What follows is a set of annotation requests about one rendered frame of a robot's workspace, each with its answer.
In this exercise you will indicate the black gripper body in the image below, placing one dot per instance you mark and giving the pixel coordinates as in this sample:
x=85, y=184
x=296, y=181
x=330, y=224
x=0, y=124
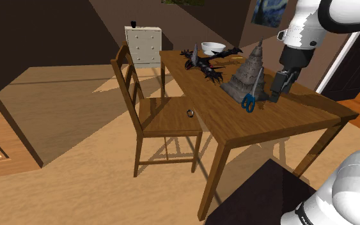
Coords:
x=295, y=59

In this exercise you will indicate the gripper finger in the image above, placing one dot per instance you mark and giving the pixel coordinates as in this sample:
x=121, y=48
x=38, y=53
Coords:
x=278, y=85
x=292, y=81

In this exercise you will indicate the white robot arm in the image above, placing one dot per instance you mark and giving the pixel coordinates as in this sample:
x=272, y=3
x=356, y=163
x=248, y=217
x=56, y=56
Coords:
x=351, y=190

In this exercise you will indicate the grey tower figure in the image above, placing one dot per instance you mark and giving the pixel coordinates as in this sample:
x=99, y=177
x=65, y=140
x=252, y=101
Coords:
x=246, y=78

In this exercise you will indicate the yellow pencil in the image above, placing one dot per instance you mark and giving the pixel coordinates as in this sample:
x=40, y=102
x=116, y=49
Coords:
x=237, y=57

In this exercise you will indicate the wooden table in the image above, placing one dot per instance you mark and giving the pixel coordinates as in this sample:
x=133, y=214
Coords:
x=229, y=118

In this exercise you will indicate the black dragon figure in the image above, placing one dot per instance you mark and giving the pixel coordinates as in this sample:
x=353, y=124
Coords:
x=206, y=66

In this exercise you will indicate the white bowl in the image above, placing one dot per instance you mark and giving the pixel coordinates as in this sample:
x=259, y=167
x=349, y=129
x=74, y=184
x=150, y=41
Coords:
x=212, y=47

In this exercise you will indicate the dark robot stand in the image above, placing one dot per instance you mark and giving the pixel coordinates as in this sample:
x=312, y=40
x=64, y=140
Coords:
x=260, y=196

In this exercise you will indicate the wooden chair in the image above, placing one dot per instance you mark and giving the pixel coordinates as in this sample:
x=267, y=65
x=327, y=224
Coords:
x=164, y=118

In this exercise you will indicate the white chest of drawers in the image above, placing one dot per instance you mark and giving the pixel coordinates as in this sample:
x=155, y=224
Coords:
x=144, y=46

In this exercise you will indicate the small black object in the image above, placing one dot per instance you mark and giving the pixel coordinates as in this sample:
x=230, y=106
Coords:
x=133, y=24

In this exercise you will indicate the blue wall picture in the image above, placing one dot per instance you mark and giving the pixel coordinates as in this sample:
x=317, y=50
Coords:
x=268, y=12

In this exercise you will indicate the dark door with white frame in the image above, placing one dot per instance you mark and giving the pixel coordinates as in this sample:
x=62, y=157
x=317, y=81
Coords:
x=354, y=71

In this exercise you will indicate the green wall picture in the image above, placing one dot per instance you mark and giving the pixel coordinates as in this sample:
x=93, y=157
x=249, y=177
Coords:
x=182, y=2

